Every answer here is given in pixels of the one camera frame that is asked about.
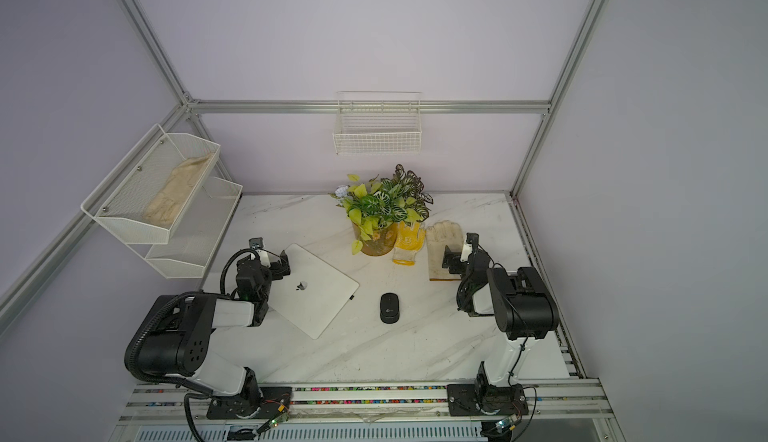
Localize white laptop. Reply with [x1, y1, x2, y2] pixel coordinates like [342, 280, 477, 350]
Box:
[262, 244, 360, 340]

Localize black wireless mouse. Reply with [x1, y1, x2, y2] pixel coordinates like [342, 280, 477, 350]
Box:
[379, 292, 400, 324]

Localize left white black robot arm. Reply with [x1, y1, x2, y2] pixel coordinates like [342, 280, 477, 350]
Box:
[124, 244, 293, 441]

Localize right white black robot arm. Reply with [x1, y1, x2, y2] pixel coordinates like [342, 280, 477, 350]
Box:
[442, 243, 560, 416]

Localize beige work glove on table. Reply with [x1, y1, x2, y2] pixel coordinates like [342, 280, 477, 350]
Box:
[426, 221, 465, 281]

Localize yellow glass cup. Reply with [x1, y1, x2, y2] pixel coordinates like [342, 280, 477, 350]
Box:
[392, 222, 426, 266]

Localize potted green plant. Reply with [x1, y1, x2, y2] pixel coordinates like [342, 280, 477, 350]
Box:
[330, 164, 434, 257]

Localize beige glove in basket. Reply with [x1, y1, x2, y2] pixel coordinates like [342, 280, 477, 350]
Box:
[143, 154, 211, 228]

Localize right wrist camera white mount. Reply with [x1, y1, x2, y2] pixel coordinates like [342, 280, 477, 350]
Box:
[460, 232, 479, 263]

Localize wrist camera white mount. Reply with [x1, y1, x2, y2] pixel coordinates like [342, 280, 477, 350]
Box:
[460, 232, 479, 263]
[249, 237, 271, 267]

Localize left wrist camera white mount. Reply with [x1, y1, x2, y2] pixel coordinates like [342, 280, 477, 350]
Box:
[249, 237, 271, 267]

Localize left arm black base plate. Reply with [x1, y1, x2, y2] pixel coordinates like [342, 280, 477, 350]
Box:
[206, 386, 293, 420]

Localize white two-tier wall basket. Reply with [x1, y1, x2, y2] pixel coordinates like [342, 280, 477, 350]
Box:
[81, 125, 242, 279]

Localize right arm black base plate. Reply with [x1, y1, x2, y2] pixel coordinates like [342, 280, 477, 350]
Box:
[447, 384, 529, 417]

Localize white wire wall basket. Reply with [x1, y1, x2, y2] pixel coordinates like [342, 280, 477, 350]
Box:
[332, 91, 422, 156]

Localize aluminium front rail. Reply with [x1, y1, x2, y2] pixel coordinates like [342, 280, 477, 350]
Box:
[110, 379, 625, 441]

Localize aluminium frame profiles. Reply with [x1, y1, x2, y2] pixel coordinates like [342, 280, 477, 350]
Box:
[0, 0, 628, 335]

